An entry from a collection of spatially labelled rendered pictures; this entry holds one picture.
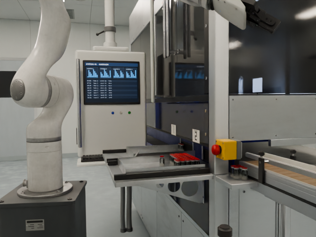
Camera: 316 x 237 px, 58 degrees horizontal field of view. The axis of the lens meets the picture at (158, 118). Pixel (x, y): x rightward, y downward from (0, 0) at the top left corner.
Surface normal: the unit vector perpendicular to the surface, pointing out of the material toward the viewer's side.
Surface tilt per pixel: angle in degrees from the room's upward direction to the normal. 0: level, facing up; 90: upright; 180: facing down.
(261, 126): 90
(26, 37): 90
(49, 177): 90
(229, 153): 90
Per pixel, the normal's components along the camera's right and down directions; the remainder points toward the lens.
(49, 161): 0.57, 0.04
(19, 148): 0.25, 0.05
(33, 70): 0.00, -0.32
